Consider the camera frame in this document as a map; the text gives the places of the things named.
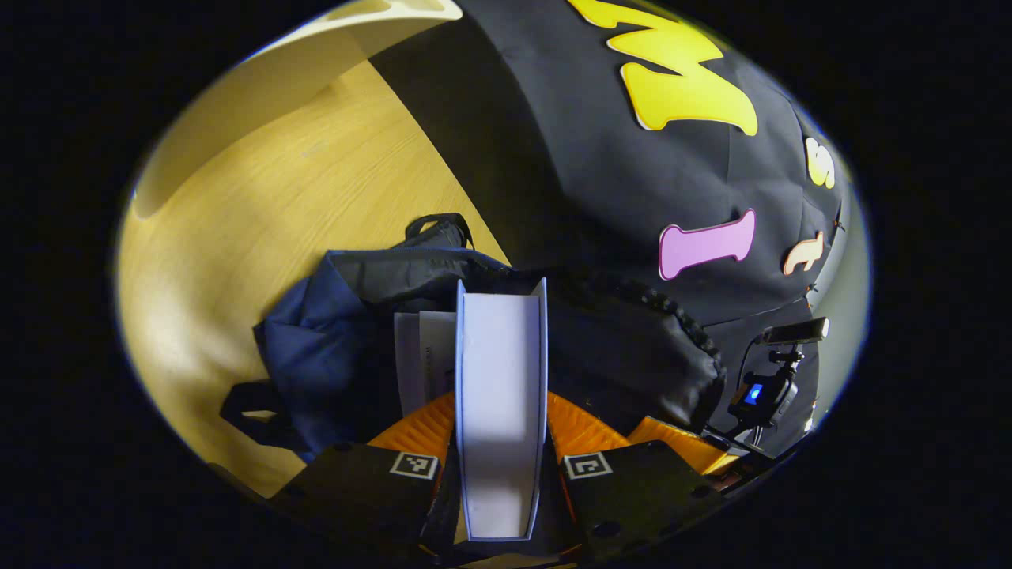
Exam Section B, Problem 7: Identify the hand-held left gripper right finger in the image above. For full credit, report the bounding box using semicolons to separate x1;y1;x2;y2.
547;391;724;554

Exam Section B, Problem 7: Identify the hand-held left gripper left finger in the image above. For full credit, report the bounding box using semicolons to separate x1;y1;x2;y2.
273;391;458;548

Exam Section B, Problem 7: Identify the blue schoolbag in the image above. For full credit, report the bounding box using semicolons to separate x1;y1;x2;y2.
220;212;728;467

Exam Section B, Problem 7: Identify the white cover book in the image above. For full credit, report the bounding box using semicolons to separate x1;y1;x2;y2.
394;311;458;418

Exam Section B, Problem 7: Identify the grey cover book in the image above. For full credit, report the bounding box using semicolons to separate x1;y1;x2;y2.
455;277;549;542

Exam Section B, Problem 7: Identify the white plastic bookshelf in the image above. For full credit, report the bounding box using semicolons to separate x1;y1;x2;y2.
133;0;463;220

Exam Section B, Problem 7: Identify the black backdrop cloth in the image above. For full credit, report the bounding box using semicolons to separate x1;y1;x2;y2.
368;0;859;443

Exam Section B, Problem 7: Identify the black camera on stand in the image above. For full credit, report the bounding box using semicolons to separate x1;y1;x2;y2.
727;316;831;455

